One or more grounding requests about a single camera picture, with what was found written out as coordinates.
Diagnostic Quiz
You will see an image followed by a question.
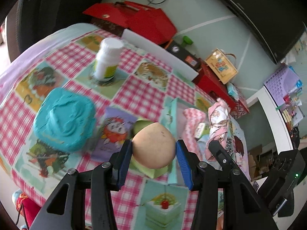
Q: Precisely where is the purple perforated basket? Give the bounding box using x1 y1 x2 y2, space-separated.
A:
264 65 303 106

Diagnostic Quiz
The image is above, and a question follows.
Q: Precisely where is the white shelf frame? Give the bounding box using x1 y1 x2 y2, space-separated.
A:
246 86 294 153

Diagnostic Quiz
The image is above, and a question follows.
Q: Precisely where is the red gift bag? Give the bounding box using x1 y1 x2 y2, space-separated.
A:
83 1 177 45

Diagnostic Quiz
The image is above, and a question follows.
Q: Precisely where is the pink white striped towel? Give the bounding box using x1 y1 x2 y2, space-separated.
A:
182 108 207 159

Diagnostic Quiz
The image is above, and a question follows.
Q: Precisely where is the white foam board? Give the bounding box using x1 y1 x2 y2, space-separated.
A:
121 29 198 81

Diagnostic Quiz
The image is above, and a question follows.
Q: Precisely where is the black cabinet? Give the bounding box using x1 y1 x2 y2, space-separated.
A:
5 0 102 61

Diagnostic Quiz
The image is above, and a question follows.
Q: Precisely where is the leopard print scrunchie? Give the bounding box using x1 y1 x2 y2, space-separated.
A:
225 137 236 160

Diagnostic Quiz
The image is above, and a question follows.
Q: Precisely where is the wall mounted television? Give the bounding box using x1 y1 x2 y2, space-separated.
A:
221 0 305 63

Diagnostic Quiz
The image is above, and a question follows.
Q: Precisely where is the checkered picture tablecloth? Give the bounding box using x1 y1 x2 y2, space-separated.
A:
0 23 251 230

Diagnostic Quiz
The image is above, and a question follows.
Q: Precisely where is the beige sponge egg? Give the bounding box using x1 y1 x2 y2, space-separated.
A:
132 121 177 169

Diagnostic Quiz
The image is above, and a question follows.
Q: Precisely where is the blue wet wipes pack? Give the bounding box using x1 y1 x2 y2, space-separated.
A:
226 83 239 101

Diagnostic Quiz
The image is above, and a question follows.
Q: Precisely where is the white pill bottle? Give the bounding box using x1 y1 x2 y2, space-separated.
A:
93 37 124 82

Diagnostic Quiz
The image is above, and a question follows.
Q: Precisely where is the red patterned gift box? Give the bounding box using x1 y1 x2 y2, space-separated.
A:
230 92 250 119

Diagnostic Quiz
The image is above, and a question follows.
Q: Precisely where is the pink patterned cloth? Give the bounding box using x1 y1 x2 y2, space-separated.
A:
205 98 230 161

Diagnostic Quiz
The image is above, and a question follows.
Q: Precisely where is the blue face mask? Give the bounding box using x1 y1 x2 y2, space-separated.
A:
197 135 210 153

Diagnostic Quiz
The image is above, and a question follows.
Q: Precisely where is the teal shallow box tray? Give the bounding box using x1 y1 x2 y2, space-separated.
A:
159 97 231 186

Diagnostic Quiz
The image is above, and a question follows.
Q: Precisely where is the green dumbbell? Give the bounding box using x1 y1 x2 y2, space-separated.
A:
181 35 194 48

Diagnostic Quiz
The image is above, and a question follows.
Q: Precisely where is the black flat box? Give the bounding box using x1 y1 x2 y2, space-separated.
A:
164 39 201 71

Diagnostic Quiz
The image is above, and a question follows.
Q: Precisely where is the teal plastic toy case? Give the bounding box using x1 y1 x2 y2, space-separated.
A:
33 87 96 153

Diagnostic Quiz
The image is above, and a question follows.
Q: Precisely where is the green tissue pack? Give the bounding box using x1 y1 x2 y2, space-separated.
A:
194 122 210 139

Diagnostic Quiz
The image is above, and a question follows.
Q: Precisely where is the red carton box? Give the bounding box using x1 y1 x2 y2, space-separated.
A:
193 59 236 110

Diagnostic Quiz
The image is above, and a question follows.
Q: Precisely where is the purple baby wipes pack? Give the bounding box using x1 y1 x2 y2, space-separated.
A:
91 107 137 162

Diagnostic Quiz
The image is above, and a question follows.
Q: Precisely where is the wooden handle gift box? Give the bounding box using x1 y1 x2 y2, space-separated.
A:
205 48 238 85

